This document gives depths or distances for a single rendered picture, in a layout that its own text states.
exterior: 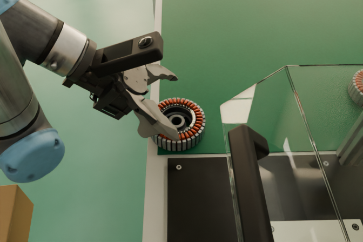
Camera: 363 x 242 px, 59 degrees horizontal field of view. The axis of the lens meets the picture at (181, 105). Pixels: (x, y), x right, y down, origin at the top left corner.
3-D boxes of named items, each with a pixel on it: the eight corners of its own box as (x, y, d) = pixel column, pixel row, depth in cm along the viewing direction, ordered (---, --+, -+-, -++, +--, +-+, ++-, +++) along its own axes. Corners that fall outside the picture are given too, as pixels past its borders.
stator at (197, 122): (145, 150, 61) (142, 139, 58) (152, 106, 68) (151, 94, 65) (203, 154, 60) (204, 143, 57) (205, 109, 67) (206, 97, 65)
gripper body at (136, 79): (125, 92, 61) (67, 60, 55) (153, 66, 57) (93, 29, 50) (121, 123, 56) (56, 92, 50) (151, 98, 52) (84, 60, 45)
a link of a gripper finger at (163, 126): (161, 151, 57) (129, 111, 57) (183, 136, 54) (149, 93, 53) (153, 160, 54) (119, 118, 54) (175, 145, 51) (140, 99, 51)
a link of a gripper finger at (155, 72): (156, 79, 67) (124, 81, 60) (174, 64, 64) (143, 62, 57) (162, 92, 67) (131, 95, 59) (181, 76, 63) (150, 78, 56)
